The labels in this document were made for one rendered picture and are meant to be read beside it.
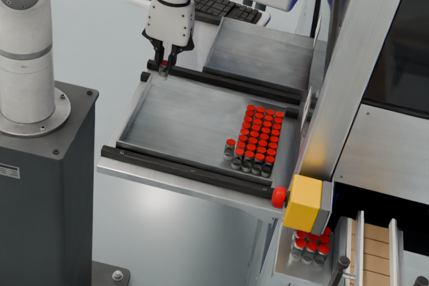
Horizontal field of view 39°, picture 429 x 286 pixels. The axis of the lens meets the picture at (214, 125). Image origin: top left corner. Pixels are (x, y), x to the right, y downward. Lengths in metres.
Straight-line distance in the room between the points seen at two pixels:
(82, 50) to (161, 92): 1.70
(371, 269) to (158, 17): 0.67
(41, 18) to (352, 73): 0.64
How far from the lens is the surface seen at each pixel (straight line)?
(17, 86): 1.34
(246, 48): 1.69
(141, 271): 2.20
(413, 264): 1.33
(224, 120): 1.43
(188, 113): 1.43
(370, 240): 1.21
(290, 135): 1.44
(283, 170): 1.35
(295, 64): 1.68
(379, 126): 1.07
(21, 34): 1.26
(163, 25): 1.32
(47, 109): 1.40
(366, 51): 0.98
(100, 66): 3.05
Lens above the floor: 1.80
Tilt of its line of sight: 40 degrees down
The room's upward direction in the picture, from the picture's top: 11 degrees clockwise
